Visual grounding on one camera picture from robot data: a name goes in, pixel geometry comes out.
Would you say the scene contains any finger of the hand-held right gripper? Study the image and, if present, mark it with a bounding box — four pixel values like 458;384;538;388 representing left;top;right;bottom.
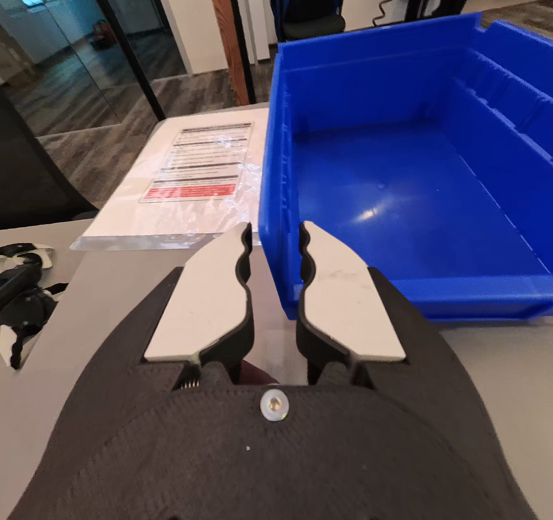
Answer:
0;325;33;371

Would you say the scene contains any white door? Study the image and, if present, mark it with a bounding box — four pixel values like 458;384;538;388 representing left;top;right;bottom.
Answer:
151;0;234;76

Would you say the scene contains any laminated instruction sheet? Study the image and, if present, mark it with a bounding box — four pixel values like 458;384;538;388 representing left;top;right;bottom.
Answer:
69;105;270;253

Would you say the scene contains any wooden post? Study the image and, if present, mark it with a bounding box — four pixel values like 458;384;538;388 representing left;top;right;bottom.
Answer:
205;0;253;106

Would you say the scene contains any grey desk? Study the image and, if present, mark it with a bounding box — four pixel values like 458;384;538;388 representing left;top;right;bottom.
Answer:
0;105;553;520

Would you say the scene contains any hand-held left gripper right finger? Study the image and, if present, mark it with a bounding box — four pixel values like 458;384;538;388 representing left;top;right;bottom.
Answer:
296;221;408;363

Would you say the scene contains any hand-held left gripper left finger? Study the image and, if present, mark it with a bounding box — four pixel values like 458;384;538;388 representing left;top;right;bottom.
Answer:
143;222;255;363

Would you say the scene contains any black mesh chair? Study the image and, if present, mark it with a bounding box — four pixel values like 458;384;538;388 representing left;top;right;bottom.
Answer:
0;92;98;229

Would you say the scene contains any black swivel chair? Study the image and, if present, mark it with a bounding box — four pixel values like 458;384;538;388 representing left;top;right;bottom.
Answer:
270;0;355;42

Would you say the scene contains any black coiled cable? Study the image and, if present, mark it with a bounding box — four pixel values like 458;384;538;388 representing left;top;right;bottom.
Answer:
371;0;399;27

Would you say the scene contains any blue plastic bin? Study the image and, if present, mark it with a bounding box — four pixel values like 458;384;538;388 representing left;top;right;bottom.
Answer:
258;12;553;323

